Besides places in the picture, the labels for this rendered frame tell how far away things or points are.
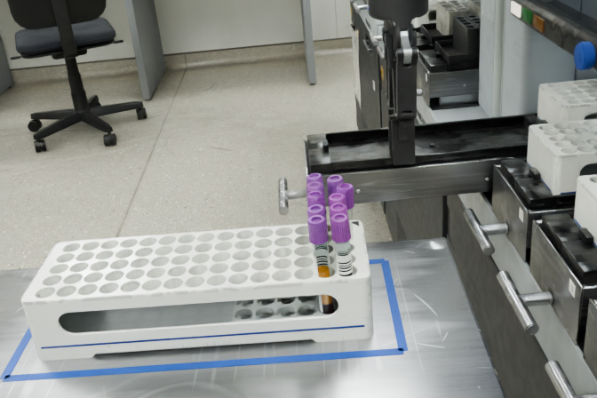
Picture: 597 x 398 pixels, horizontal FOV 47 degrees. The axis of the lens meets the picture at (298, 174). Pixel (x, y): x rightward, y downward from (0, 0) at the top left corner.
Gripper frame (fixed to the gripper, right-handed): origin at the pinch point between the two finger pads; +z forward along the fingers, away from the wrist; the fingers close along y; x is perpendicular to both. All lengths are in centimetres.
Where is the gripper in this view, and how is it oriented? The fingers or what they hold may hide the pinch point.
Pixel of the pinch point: (401, 136)
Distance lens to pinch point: 94.5
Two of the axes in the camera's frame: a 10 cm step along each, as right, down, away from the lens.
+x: -10.0, 0.9, 0.1
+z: 0.9, 9.0, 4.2
